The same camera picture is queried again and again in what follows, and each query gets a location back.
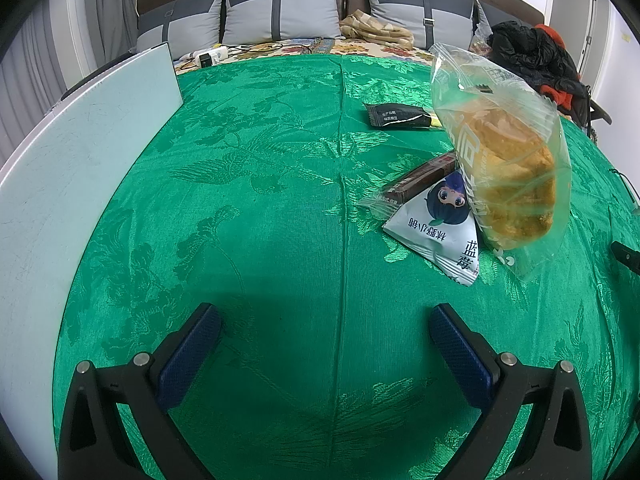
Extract grey curtain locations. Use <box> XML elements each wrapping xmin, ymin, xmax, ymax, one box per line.
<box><xmin>82</xmin><ymin>0</ymin><xmax>136</xmax><ymax>60</ymax></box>
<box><xmin>0</xmin><ymin>45</ymin><xmax>66</xmax><ymax>161</ymax></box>

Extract black cable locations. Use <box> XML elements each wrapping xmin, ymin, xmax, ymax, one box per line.
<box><xmin>607</xmin><ymin>167</ymin><xmax>640</xmax><ymax>212</ymax></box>

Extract white board panel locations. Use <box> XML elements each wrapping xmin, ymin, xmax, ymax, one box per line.
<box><xmin>0</xmin><ymin>41</ymin><xmax>184</xmax><ymax>461</ymax></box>

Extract clear bread packet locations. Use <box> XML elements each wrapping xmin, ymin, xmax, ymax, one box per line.
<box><xmin>429</xmin><ymin>42</ymin><xmax>574</xmax><ymax>284</ymax></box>

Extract black snack packet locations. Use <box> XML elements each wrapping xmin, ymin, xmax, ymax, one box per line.
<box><xmin>363</xmin><ymin>103</ymin><xmax>432</xmax><ymax>131</ymax></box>

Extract beige blanket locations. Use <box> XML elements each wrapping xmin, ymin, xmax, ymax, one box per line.
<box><xmin>339</xmin><ymin>8</ymin><xmax>415</xmax><ymax>51</ymax></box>

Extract black jacket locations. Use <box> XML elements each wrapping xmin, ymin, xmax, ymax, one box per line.
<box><xmin>487</xmin><ymin>20</ymin><xmax>589</xmax><ymax>107</ymax></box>

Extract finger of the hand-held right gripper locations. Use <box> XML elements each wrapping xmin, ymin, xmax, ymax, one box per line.
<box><xmin>611</xmin><ymin>241</ymin><xmax>640</xmax><ymax>275</ymax></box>

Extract white power strip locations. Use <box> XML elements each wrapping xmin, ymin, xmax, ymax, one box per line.
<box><xmin>192</xmin><ymin>46</ymin><xmax>229</xmax><ymax>69</ymax></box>

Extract brown bar in clear wrapper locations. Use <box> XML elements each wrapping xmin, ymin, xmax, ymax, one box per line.
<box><xmin>357</xmin><ymin>152</ymin><xmax>459</xmax><ymax>212</ymax></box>

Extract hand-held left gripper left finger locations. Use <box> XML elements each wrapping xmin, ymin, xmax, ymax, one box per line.
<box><xmin>59</xmin><ymin>302</ymin><xmax>223</xmax><ymax>480</ymax></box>

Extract green patterned cloth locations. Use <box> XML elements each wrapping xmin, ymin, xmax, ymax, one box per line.
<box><xmin>52</xmin><ymin>55</ymin><xmax>640</xmax><ymax>480</ymax></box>

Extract grey pillow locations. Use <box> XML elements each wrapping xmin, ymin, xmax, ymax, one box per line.
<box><xmin>472</xmin><ymin>0</ymin><xmax>497</xmax><ymax>41</ymax></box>
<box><xmin>221</xmin><ymin>0</ymin><xmax>344</xmax><ymax>45</ymax></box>
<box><xmin>136</xmin><ymin>0</ymin><xmax>227</xmax><ymax>57</ymax></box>
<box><xmin>362</xmin><ymin>0</ymin><xmax>477</xmax><ymax>47</ymax></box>

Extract white triangular cartoon packet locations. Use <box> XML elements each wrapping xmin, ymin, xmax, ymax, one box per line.
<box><xmin>382</xmin><ymin>170</ymin><xmax>482</xmax><ymax>289</ymax></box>

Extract red orange garment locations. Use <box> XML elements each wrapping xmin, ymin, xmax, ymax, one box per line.
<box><xmin>529</xmin><ymin>23</ymin><xmax>587</xmax><ymax>111</ymax></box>

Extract clear bag of snacks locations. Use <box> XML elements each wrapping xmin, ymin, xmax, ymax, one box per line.
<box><xmin>469</xmin><ymin>24</ymin><xmax>496</xmax><ymax>58</ymax></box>

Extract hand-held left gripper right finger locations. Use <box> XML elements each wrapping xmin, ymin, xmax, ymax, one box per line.
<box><xmin>430</xmin><ymin>303</ymin><xmax>594</xmax><ymax>480</ymax></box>

